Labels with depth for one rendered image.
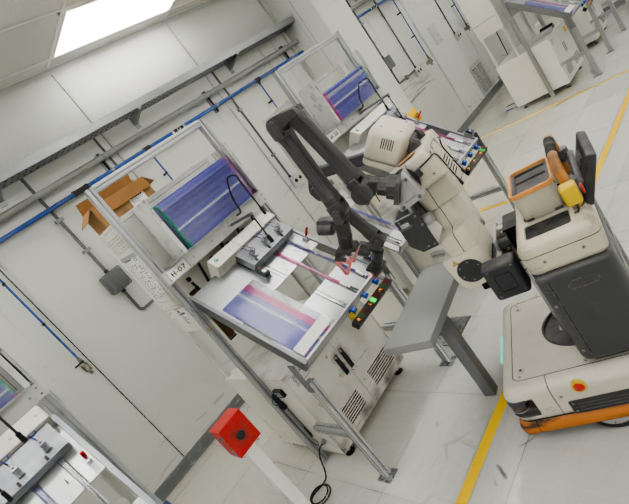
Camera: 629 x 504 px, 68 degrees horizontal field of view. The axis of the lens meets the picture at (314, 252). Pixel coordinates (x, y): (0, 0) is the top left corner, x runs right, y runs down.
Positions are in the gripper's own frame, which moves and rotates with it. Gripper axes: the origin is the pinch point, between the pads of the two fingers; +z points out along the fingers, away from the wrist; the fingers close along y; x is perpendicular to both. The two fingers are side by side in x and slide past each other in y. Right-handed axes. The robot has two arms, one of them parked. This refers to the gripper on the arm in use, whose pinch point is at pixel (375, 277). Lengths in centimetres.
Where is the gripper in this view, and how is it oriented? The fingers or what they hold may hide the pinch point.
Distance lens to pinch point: 238.2
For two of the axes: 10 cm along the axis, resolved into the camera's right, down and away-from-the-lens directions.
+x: 8.3, 3.8, -4.1
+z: 0.3, 7.0, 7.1
